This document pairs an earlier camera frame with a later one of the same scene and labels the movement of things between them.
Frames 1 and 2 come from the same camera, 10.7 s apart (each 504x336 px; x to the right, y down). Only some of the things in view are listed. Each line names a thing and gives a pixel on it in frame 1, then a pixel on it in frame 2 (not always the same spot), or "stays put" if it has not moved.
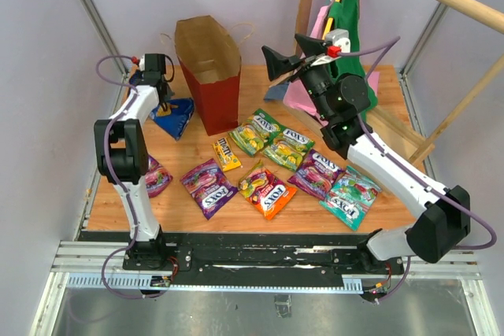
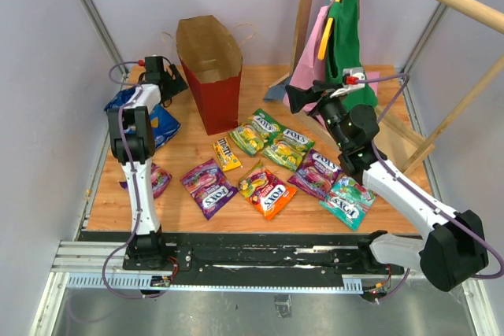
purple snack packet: [315, 176] stays put
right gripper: [277, 64] -> [298, 97]
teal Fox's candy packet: [350, 197] stays put
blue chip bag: [177, 116] -> [164, 125]
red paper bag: [209, 57] stays put
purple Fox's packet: [157, 179] stays put
